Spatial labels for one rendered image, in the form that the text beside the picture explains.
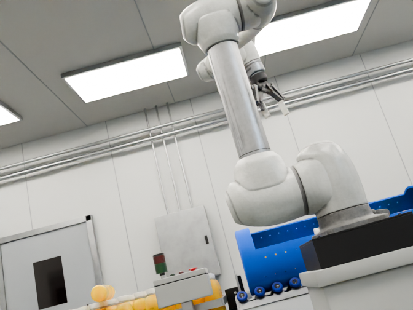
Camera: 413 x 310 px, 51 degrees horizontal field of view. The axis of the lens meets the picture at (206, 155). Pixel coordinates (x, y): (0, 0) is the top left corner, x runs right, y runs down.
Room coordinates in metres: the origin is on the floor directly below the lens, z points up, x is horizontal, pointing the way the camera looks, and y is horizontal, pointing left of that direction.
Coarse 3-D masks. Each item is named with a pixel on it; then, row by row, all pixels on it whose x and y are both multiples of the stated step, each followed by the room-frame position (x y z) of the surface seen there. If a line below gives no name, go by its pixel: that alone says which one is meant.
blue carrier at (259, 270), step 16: (384, 208) 2.07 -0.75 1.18; (400, 208) 2.08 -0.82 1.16; (288, 224) 2.04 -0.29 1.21; (304, 224) 2.05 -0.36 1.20; (240, 240) 1.86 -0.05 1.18; (256, 240) 2.07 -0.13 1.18; (272, 240) 2.08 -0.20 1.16; (288, 240) 2.09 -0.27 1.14; (304, 240) 1.83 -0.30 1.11; (240, 256) 2.02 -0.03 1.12; (256, 256) 1.83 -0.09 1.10; (272, 256) 1.83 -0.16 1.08; (288, 256) 1.83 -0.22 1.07; (256, 272) 1.84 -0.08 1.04; (272, 272) 1.85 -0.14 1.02; (288, 272) 1.86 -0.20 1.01
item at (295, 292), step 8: (296, 288) 1.86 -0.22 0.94; (304, 288) 1.86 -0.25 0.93; (256, 296) 1.87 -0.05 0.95; (264, 296) 1.87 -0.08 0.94; (272, 296) 1.86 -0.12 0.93; (280, 296) 1.85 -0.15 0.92; (288, 296) 1.85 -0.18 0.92; (240, 304) 1.86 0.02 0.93; (248, 304) 1.86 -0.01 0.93; (256, 304) 1.85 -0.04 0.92; (264, 304) 1.85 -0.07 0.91
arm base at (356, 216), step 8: (352, 208) 1.22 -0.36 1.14; (360, 208) 1.22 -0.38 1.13; (368, 208) 1.24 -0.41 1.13; (328, 216) 1.24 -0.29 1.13; (336, 216) 1.23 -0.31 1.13; (344, 216) 1.22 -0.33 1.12; (352, 216) 1.22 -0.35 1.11; (360, 216) 1.22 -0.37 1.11; (368, 216) 1.22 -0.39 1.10; (376, 216) 1.22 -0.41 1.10; (384, 216) 1.21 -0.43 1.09; (320, 224) 1.28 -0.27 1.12; (328, 224) 1.25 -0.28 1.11; (336, 224) 1.23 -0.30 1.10; (344, 224) 1.21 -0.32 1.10; (352, 224) 1.21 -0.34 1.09; (360, 224) 1.21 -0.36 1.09; (320, 232) 1.29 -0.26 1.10; (328, 232) 1.20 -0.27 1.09
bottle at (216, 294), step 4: (212, 280) 1.79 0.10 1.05; (212, 284) 1.78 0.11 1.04; (216, 284) 1.79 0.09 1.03; (212, 288) 1.77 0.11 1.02; (216, 288) 1.78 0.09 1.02; (216, 292) 1.78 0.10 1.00; (208, 296) 1.77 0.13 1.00; (212, 296) 1.77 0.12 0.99; (216, 296) 1.78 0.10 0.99; (220, 296) 1.80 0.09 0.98; (208, 300) 1.77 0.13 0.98; (216, 308) 1.77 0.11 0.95; (220, 308) 1.78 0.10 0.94
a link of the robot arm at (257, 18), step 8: (240, 0) 1.17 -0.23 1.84; (248, 0) 1.16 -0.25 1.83; (256, 0) 1.15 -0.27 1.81; (264, 0) 1.15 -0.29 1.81; (272, 0) 1.17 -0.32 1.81; (240, 8) 1.18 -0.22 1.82; (248, 8) 1.18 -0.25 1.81; (256, 8) 1.17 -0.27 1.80; (264, 8) 1.17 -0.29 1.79; (272, 8) 1.20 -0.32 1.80; (248, 16) 1.20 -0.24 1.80; (256, 16) 1.21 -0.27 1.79; (264, 16) 1.21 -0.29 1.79; (272, 16) 1.26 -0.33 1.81; (248, 24) 1.23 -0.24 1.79; (256, 24) 1.25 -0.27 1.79; (264, 24) 1.29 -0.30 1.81
